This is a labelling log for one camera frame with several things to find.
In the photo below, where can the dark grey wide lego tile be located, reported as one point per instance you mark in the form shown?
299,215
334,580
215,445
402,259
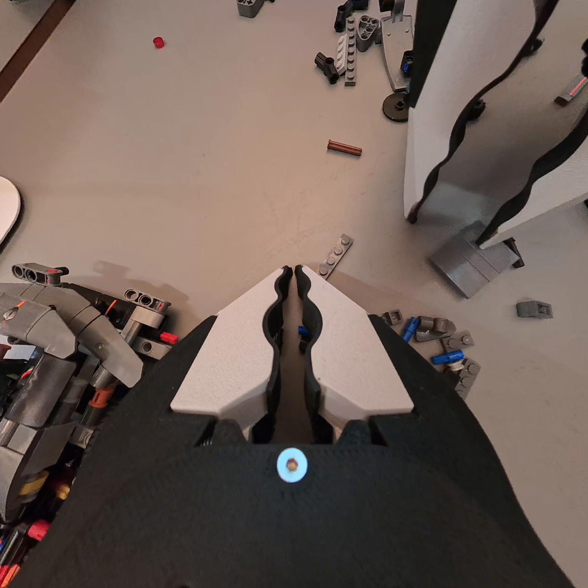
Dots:
464,262

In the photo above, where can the grey lego car model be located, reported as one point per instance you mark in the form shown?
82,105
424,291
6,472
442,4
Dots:
46,321

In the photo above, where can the brown lego axle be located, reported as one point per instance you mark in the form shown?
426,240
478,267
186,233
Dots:
344,148

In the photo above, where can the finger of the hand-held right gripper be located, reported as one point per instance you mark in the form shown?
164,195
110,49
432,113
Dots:
560,183
459,69

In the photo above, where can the group of small lego connectors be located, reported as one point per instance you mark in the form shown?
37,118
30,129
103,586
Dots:
448,357

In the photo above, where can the grey lego tile orange stripe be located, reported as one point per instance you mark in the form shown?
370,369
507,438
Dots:
572,89

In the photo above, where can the white metal book stand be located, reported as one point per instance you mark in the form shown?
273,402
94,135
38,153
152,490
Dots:
7,211

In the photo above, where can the pile of dark lego pieces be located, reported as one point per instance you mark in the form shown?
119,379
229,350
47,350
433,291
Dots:
351,50

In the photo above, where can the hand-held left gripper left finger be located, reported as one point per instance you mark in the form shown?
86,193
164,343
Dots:
220,367

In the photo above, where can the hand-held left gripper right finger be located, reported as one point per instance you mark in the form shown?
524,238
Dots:
363,367

